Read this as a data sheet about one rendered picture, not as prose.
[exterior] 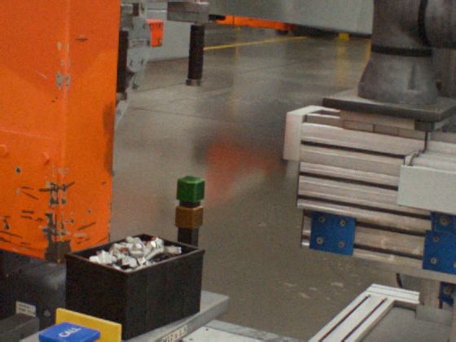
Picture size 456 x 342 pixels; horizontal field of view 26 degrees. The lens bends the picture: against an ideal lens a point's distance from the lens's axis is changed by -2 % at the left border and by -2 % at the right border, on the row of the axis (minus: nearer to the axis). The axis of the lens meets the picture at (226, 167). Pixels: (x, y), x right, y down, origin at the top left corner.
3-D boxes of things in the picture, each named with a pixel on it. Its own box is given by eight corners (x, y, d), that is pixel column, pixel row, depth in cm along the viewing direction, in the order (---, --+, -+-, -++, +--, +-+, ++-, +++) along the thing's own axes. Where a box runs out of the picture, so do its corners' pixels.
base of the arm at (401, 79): (445, 98, 190) (449, 48, 188) (426, 107, 177) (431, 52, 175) (370, 89, 196) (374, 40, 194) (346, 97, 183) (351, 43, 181)
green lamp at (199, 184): (186, 196, 184) (186, 174, 183) (204, 199, 182) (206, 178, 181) (174, 200, 180) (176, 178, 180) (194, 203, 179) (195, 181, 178)
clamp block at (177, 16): (176, 19, 242) (177, -2, 241) (208, 23, 238) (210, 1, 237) (165, 20, 238) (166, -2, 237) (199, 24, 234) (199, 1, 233)
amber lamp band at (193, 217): (184, 222, 185) (185, 201, 184) (203, 226, 183) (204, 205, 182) (173, 226, 181) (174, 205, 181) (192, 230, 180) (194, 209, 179)
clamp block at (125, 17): (97, 24, 212) (98, 0, 211) (133, 28, 209) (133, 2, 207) (84, 25, 208) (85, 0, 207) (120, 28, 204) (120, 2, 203)
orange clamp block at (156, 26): (120, 46, 259) (138, 44, 267) (146, 48, 256) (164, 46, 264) (121, 19, 258) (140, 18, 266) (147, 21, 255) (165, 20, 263)
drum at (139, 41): (79, 64, 242) (81, 6, 239) (153, 73, 233) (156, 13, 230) (44, 68, 230) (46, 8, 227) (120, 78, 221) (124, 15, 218)
